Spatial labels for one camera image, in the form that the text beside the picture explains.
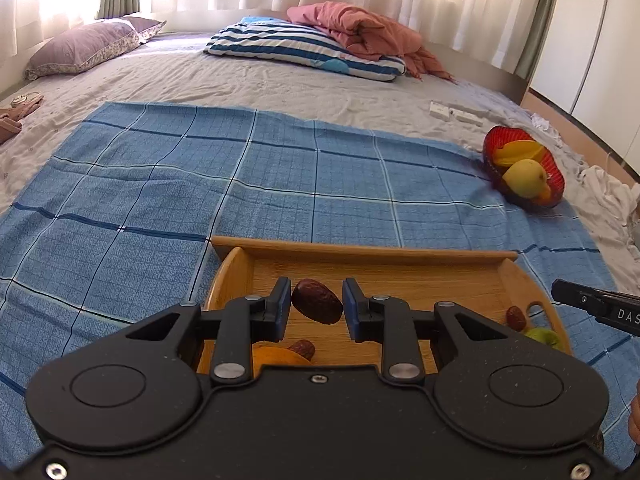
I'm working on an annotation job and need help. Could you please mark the yellow banana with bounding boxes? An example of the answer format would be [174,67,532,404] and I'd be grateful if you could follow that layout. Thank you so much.
[492,139,546,169]

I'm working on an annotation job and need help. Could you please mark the green apple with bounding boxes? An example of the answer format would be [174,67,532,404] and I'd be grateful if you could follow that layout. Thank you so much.
[522,327,562,351]

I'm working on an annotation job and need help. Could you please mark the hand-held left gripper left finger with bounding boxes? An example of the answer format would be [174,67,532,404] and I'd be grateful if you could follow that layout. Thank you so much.
[125,276,292,386]

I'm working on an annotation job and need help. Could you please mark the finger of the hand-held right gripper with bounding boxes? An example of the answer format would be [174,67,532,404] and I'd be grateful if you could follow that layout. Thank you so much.
[551,279,609,317]

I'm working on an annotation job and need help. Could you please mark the person's right hand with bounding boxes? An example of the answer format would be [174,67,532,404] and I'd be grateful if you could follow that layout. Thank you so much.
[627,394,640,443]

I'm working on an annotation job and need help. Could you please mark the yellow-green mango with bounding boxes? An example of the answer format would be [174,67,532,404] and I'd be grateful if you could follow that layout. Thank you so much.
[502,158,549,199]

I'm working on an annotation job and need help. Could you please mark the beige patterned cloth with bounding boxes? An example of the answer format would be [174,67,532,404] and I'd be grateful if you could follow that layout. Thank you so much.
[10,91,46,109]

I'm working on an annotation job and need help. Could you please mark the bed with grey sheet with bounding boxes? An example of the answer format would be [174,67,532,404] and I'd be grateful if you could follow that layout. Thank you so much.
[0,25,640,291]

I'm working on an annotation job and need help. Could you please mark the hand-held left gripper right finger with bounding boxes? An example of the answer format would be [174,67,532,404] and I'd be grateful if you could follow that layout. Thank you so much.
[342,277,511,386]

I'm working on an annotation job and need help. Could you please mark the wooden tray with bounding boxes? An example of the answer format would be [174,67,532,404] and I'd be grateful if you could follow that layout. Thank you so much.
[196,236,574,377]

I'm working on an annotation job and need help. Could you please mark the pink quilt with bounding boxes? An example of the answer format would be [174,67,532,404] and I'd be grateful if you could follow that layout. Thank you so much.
[286,1,455,83]

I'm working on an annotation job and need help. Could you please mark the purple floral pillow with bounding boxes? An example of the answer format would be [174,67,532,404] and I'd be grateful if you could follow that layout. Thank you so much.
[25,16,167,81]

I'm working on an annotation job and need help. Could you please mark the blue striped pillow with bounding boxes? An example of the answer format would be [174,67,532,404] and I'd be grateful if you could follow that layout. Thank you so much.
[203,16,407,82]

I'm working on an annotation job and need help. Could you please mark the white wardrobe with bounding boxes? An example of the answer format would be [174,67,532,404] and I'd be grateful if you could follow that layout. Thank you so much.
[529,0,640,173]

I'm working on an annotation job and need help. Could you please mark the white garment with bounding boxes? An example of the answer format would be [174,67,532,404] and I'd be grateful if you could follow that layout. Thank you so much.
[579,164,637,242]

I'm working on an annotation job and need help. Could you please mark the pink clothing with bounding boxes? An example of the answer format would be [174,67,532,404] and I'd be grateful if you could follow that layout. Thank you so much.
[0,111,24,147]

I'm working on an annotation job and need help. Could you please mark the blue checked blanket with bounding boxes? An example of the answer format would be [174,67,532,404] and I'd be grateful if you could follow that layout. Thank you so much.
[0,101,637,461]

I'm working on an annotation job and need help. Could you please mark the wooden headboard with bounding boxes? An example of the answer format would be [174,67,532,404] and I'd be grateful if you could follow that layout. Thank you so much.
[520,86,640,183]

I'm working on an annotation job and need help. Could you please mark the small orange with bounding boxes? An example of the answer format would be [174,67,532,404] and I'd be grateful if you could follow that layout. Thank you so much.
[251,347,312,367]

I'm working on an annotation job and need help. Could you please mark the red fruit bowl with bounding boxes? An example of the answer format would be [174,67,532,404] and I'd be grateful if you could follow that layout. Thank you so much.
[482,125,566,210]

